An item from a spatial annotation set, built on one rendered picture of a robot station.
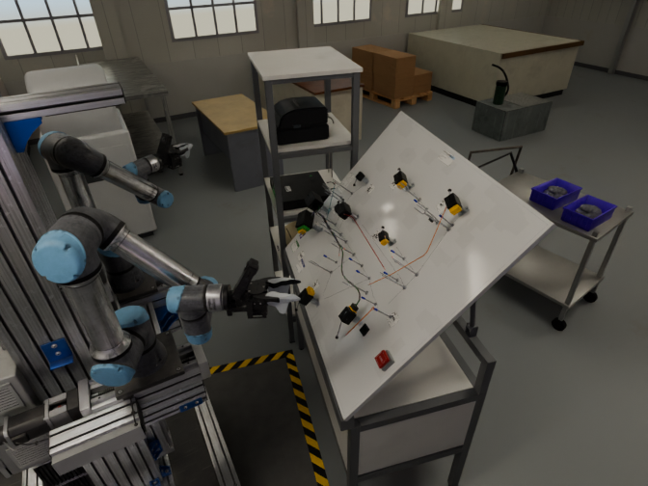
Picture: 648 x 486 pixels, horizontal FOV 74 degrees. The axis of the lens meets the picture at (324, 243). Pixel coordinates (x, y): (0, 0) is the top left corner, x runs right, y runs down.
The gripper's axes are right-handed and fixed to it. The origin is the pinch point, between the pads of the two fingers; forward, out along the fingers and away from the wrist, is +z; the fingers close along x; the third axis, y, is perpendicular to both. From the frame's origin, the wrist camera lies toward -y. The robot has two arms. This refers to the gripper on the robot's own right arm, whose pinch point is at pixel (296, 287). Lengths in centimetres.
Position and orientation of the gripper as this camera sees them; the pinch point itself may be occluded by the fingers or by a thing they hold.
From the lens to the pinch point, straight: 119.1
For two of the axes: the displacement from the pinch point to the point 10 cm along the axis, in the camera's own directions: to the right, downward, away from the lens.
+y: 0.3, 8.9, 4.5
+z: 10.0, -0.4, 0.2
